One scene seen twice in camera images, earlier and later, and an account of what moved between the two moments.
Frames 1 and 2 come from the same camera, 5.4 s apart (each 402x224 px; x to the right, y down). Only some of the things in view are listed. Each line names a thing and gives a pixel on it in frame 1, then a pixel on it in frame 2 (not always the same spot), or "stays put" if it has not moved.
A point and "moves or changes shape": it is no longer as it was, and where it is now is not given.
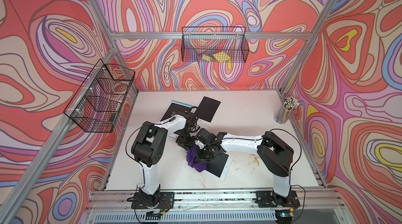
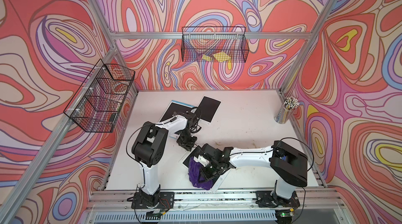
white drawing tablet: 208,108 stays put
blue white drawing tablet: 175,108 stays put
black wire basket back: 214,44 stays put
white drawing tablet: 219,166 moves or changes shape
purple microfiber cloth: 191,159 moves or changes shape
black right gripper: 200,157 -> 205,175
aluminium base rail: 112,206 stays put
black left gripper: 187,146 stays put
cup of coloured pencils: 283,113 stays put
